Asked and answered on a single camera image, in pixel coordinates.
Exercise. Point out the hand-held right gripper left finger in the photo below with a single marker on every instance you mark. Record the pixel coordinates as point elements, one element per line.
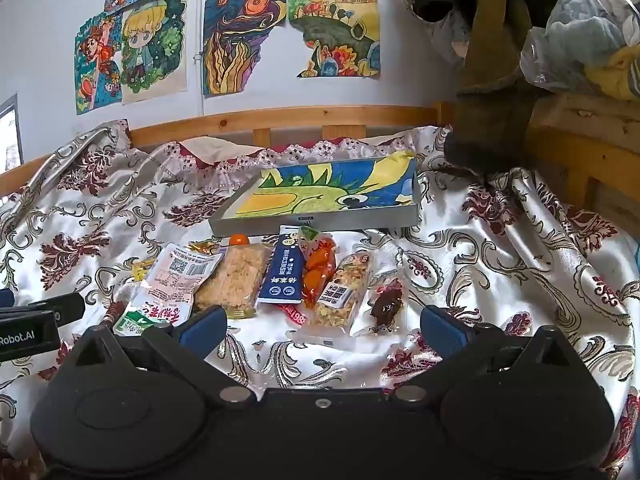
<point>202,327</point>

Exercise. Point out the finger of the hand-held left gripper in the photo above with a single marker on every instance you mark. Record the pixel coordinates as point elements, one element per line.
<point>65,305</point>

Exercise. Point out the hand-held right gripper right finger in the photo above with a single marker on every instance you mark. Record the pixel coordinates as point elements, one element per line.
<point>442,327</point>

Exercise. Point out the crispy rice snack packet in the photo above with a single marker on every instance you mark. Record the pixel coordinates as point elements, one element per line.
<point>232,280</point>

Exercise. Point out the white pink snack packet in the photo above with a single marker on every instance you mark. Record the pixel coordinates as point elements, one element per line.
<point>170,280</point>

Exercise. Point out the clear packet of dark snack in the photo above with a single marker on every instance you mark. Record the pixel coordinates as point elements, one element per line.
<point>385,305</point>

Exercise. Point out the yellow green noodle packet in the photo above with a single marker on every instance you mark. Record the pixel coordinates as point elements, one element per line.
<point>140,271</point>

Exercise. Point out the red snack packet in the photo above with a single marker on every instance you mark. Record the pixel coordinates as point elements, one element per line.
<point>295,316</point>

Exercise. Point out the small orange ball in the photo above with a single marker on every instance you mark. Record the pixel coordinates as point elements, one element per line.
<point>239,240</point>

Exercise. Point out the long dark blue packet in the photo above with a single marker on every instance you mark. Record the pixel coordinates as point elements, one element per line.
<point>282,270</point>

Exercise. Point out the nut bar packet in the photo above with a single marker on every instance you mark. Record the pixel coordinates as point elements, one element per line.
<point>340,290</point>

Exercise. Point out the clear packet of orange snack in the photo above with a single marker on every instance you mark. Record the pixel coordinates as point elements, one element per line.
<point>320,270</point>

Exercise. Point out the grey box with painted lining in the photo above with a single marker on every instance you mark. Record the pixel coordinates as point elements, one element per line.
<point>320,185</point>

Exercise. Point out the floral satin blanket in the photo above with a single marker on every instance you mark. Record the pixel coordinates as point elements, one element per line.
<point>100,210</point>

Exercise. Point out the window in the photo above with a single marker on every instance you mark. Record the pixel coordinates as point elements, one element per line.
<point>10,135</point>

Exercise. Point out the cream bed sheet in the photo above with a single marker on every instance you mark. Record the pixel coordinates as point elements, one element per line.
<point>220,147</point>

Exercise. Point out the olive brown garment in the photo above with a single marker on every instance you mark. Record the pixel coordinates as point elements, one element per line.
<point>492,60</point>

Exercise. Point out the plastic bag of clothes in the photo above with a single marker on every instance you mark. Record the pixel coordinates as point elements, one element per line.
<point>585,20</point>

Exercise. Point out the white wall conduit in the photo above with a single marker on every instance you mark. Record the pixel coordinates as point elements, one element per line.
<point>200,105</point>

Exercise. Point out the wooden bed frame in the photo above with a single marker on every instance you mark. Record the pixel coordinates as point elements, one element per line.
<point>300,117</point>

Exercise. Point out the orange-haired girl blue wall drawing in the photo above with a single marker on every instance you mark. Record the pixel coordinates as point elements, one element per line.
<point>95,70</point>

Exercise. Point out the blond child wall drawing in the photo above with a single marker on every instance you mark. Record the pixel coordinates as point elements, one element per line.
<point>150,50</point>

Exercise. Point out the swirly night sky wall drawing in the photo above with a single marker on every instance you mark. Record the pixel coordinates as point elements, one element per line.
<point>240,40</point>

